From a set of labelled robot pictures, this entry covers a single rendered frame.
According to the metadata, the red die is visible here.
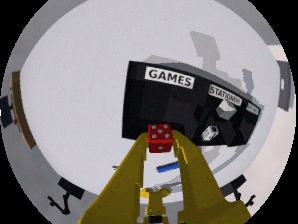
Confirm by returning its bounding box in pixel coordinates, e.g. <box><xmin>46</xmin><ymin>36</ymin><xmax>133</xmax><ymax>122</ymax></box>
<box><xmin>148</xmin><ymin>124</ymin><xmax>174</xmax><ymax>153</ymax></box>

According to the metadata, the blue battery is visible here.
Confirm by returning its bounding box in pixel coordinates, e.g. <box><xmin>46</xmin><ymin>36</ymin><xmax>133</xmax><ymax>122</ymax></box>
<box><xmin>156</xmin><ymin>162</ymin><xmax>179</xmax><ymax>173</ymax></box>

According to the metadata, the white domino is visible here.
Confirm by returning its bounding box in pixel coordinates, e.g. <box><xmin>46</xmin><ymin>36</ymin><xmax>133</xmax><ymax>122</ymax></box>
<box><xmin>112</xmin><ymin>166</ymin><xmax>118</xmax><ymax>173</ymax></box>

